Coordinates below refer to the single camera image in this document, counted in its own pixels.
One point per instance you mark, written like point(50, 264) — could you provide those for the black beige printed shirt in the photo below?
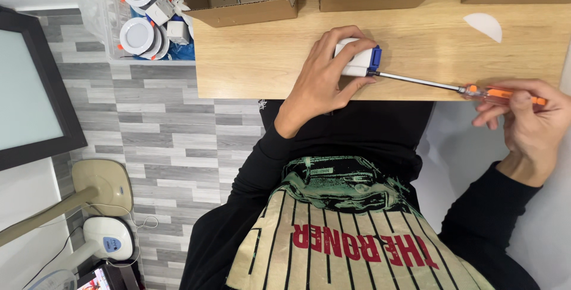
point(348, 218)

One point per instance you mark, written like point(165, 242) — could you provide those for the black framed light panel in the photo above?
point(26, 89)

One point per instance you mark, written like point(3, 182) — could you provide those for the person's left hand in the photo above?
point(314, 87)

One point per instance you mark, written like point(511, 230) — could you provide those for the small white driver box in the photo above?
point(177, 32)
point(159, 11)

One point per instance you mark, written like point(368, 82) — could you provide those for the phone with lit screen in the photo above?
point(94, 280)

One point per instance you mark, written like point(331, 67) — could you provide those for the beige fan base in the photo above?
point(105, 185)

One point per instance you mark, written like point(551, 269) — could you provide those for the white driver box blue end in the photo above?
point(360, 64)

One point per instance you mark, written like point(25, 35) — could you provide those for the clear plastic storage bin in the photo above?
point(100, 18)

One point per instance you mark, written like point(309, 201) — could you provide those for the person's right hand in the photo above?
point(542, 131)

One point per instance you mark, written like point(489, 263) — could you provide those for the white fan base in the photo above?
point(109, 238)

